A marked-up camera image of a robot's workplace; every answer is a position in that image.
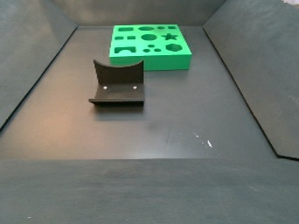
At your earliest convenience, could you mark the black curved holder stand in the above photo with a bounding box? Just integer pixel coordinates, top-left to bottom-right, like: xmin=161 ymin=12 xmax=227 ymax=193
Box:
xmin=89 ymin=60 xmax=146 ymax=105

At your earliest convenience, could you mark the green shape sorter block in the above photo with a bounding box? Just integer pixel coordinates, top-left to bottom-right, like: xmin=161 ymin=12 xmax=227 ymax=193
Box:
xmin=109 ymin=24 xmax=193 ymax=71

